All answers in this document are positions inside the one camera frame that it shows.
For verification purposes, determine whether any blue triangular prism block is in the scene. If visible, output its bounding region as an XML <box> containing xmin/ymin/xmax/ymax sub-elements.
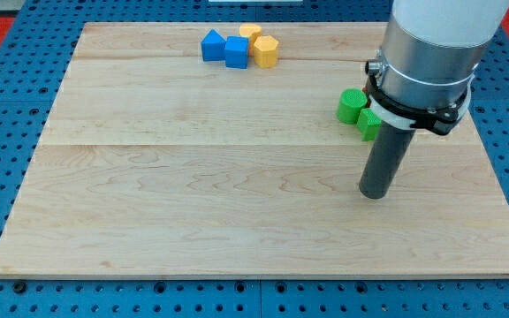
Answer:
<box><xmin>201</xmin><ymin>29</ymin><xmax>226</xmax><ymax>62</ymax></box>

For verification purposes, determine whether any green cylinder block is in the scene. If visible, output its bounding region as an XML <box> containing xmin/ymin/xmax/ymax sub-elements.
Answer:
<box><xmin>337</xmin><ymin>88</ymin><xmax>368</xmax><ymax>125</ymax></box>

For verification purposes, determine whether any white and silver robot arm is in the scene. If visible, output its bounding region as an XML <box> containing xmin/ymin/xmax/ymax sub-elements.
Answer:
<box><xmin>359</xmin><ymin>0</ymin><xmax>509</xmax><ymax>199</ymax></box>

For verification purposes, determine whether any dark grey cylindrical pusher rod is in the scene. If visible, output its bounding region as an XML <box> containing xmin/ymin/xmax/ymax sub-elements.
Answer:
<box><xmin>359</xmin><ymin>122</ymin><xmax>415</xmax><ymax>200</ymax></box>

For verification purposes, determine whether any green cube block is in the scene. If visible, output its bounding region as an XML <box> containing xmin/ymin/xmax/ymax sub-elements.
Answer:
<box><xmin>357</xmin><ymin>108</ymin><xmax>382</xmax><ymax>141</ymax></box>

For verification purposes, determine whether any blue cube block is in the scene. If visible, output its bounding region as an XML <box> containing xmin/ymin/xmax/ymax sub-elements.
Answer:
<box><xmin>224</xmin><ymin>36</ymin><xmax>249</xmax><ymax>69</ymax></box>

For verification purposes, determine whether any yellow hexagonal block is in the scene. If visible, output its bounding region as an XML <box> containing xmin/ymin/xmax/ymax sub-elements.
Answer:
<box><xmin>253</xmin><ymin>35</ymin><xmax>279</xmax><ymax>68</ymax></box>

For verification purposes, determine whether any black and white mounting flange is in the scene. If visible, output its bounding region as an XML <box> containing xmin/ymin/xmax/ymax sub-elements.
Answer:
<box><xmin>365</xmin><ymin>75</ymin><xmax>472</xmax><ymax>136</ymax></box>

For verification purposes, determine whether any light wooden board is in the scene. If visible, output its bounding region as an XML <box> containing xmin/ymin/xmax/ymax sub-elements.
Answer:
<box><xmin>0</xmin><ymin>22</ymin><xmax>509</xmax><ymax>280</ymax></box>

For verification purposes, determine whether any yellow heart-shaped block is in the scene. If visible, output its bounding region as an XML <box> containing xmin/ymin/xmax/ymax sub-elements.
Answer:
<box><xmin>239</xmin><ymin>23</ymin><xmax>262</xmax><ymax>56</ymax></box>

